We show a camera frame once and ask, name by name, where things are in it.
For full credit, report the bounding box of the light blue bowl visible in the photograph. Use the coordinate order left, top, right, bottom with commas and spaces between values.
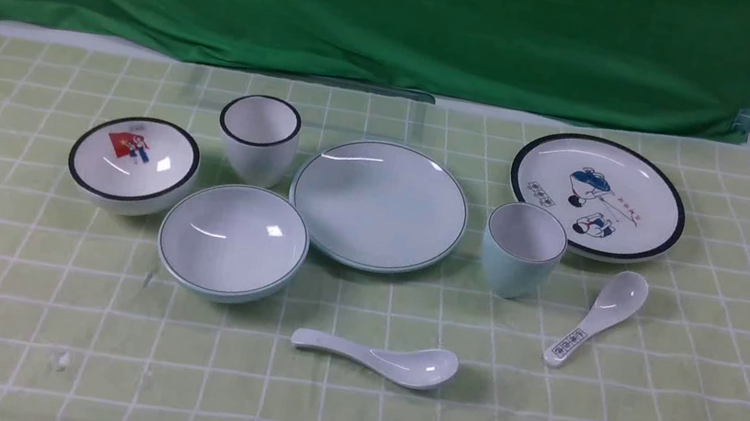
157, 183, 310, 304

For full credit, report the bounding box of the plain white spoon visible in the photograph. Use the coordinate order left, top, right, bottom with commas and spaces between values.
291, 328, 460, 391

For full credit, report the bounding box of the light blue cup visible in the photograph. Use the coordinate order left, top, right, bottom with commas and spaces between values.
479, 201, 568, 299

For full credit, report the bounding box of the black-rimmed picture bowl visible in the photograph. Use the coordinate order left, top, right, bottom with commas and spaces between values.
67, 117, 202, 217

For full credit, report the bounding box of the black-rimmed white cup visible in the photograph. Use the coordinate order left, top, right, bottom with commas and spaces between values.
219, 94, 303, 189

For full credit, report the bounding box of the light blue plate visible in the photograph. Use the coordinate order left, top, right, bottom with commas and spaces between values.
289, 140, 469, 274

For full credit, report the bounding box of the white spoon with label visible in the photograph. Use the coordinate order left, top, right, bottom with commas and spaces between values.
543, 271, 650, 368

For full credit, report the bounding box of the black-rimmed cartoon plate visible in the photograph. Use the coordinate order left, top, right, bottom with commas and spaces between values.
510, 133, 686, 264

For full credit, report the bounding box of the green checkered tablecloth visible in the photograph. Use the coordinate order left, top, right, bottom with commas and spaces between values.
0, 34, 750, 421

